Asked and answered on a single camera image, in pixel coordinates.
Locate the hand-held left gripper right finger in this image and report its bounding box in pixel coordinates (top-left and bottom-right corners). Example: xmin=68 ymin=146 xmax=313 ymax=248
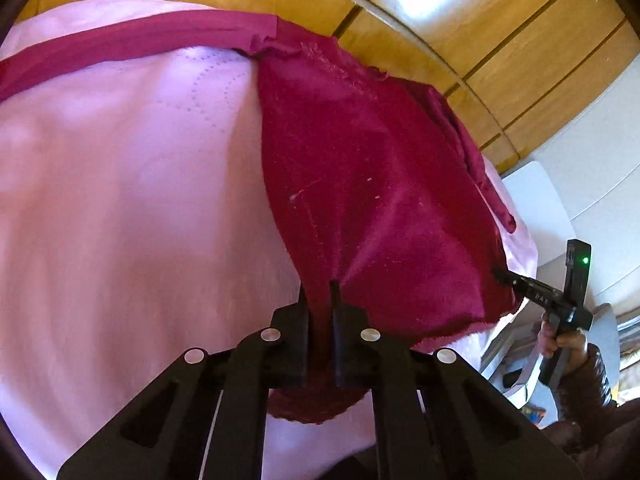
xmin=330 ymin=281 xmax=583 ymax=480

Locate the white cabinet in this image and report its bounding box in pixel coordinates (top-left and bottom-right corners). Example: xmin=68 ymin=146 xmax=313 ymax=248
xmin=520 ymin=67 xmax=640 ymax=306

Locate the person's right hand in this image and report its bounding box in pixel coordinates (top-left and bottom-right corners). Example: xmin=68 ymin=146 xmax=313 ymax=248
xmin=537 ymin=317 xmax=589 ymax=361

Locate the person's right forearm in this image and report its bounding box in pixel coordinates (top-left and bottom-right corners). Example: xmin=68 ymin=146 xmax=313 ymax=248
xmin=547 ymin=344 xmax=640 ymax=456

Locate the grey metal frame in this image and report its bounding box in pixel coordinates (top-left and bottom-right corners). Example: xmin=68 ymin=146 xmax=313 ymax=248
xmin=481 ymin=310 xmax=548 ymax=403

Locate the dark red cloth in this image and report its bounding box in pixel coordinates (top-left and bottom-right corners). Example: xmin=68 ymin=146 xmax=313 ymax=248
xmin=0 ymin=14 xmax=521 ymax=426

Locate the white side table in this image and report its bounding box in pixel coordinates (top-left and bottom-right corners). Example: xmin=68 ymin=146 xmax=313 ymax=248
xmin=501 ymin=161 xmax=577 ymax=281

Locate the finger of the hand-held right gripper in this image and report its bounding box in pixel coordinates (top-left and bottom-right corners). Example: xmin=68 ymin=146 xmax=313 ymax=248
xmin=492 ymin=267 xmax=525 ymax=292

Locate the pink bed sheet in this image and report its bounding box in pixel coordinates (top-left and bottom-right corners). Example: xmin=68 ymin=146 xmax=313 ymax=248
xmin=0 ymin=0 xmax=538 ymax=480

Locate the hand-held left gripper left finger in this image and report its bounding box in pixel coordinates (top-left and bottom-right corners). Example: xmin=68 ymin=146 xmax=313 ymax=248
xmin=56 ymin=285 xmax=313 ymax=480

